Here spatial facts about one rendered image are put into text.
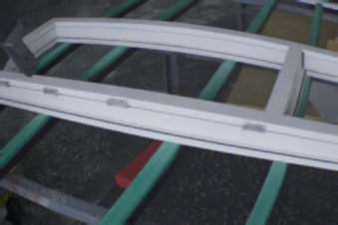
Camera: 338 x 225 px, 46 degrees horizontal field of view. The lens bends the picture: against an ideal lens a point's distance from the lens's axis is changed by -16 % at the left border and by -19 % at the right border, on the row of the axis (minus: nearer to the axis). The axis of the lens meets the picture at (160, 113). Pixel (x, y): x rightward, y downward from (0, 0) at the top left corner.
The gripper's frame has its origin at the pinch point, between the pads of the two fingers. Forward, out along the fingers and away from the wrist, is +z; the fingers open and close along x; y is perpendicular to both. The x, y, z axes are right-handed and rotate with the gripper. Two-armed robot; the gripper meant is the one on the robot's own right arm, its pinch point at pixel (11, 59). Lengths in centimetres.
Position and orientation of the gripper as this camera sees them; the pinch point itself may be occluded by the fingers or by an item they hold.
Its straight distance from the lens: 64.4
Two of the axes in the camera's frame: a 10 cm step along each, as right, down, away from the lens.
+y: 4.0, -8.5, 3.5
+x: -8.6, -2.2, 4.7
